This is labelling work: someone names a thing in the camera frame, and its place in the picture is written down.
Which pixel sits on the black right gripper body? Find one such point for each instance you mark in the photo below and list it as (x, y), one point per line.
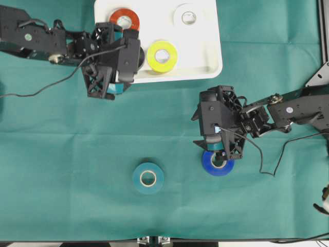
(251, 119)

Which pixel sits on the metal table clamp bracket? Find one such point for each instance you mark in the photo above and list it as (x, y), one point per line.
(153, 240)

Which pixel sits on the green table cloth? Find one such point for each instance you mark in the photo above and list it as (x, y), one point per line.
(67, 160)

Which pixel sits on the aluminium frame rail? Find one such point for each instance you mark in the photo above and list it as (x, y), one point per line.
(323, 24)

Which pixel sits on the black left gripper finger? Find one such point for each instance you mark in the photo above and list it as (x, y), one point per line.
(118, 32)
(117, 88)

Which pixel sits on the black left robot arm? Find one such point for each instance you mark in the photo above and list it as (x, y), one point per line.
(29, 38)

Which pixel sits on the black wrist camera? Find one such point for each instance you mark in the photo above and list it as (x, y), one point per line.
(214, 115)
(125, 61)

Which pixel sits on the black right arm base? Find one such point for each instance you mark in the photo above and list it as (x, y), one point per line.
(320, 77)

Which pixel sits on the yellow tape roll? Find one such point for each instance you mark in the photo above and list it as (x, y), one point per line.
(162, 56)

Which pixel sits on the white plastic tray case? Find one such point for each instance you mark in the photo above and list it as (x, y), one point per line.
(181, 39)

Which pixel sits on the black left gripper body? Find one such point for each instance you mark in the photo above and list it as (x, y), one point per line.
(83, 52)

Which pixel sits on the blue tape roll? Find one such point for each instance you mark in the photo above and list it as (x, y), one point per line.
(209, 166)

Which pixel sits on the white tape roll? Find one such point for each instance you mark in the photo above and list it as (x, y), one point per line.
(188, 16)

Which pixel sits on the teal tape roll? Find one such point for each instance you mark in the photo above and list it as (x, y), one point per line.
(148, 178)

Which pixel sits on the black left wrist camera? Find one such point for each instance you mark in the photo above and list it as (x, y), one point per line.
(125, 61)

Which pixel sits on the orange red tape roll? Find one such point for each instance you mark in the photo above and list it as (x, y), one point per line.
(125, 18)

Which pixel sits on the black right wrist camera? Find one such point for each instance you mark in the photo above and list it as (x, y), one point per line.
(214, 115)

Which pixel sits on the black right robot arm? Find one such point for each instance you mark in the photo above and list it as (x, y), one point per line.
(306, 106)

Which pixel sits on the black tape roll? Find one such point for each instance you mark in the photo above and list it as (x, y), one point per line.
(141, 58)

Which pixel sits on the black white object at edge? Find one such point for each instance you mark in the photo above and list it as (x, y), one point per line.
(324, 207)

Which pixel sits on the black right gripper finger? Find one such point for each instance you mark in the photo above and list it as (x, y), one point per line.
(196, 115)
(213, 152)

